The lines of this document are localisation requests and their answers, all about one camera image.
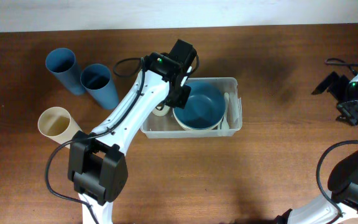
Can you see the cream bowl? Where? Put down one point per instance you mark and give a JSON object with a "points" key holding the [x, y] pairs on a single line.
{"points": [[199, 120], [185, 127]]}

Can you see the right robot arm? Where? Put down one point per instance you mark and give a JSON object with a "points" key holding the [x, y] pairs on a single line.
{"points": [[337, 202]]}

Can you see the cream bowl front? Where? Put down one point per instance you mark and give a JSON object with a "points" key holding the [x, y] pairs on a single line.
{"points": [[199, 120]]}

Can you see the blue cup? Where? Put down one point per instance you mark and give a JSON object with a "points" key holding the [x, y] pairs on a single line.
{"points": [[62, 63], [98, 82]]}

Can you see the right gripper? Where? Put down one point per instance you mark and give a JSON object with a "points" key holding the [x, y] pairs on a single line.
{"points": [[352, 114]]}

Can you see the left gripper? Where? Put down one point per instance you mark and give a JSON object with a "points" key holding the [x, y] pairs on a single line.
{"points": [[182, 98]]}

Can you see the cream cup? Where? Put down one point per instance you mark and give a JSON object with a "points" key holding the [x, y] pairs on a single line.
{"points": [[161, 110], [57, 124]]}

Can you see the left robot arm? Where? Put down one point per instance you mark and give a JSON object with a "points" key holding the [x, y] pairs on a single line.
{"points": [[97, 161]]}

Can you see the clear plastic container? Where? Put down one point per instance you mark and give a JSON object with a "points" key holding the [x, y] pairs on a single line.
{"points": [[156, 127]]}

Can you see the white plastic spoon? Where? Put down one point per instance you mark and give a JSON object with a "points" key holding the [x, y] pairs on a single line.
{"points": [[224, 124]]}

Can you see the white plastic fork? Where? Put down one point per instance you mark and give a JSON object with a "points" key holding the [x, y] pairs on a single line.
{"points": [[219, 128]]}

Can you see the blue bowl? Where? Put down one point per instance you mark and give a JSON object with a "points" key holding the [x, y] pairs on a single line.
{"points": [[204, 109]]}

